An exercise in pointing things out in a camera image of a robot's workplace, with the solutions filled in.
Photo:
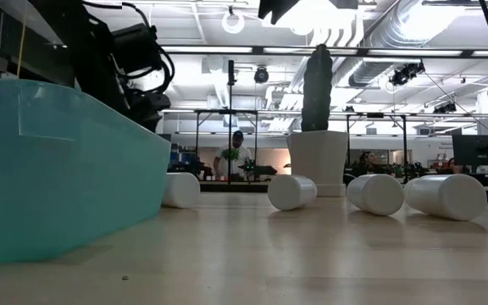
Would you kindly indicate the white pill bottle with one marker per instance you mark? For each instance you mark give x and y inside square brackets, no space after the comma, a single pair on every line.
[182,190]
[290,192]
[375,195]
[447,197]

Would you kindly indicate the translucent green plastic basket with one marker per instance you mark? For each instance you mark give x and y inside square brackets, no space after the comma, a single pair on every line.
[57,169]

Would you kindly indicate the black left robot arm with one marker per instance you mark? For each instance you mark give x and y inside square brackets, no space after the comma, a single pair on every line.
[95,63]

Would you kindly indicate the black tripod stand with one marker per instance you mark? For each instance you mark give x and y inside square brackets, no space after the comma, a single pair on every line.
[230,106]

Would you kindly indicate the person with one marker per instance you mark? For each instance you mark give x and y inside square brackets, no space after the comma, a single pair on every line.
[451,166]
[238,137]
[367,161]

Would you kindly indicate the green cactus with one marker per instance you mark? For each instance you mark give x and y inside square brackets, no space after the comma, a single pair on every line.
[317,89]

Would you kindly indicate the white hexagonal plant pot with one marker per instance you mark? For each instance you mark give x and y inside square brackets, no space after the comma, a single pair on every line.
[318,156]

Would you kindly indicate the black ceiling spotlight cluster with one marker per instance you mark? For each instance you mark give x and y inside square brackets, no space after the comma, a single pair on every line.
[445,108]
[405,74]

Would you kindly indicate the black computer monitor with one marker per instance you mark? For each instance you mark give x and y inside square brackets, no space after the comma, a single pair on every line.
[479,152]

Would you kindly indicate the black background workstation frame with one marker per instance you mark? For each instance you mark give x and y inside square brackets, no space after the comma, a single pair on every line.
[210,112]
[375,115]

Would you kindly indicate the black aluminium rig frame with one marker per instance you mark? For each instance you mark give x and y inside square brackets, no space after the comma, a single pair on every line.
[235,186]

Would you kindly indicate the black round ceiling camera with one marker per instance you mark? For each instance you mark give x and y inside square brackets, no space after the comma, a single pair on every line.
[261,75]

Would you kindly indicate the black overhead mount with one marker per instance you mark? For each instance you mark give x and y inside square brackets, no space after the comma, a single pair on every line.
[278,8]

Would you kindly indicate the silver ventilation duct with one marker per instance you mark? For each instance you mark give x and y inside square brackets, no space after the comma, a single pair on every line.
[367,72]

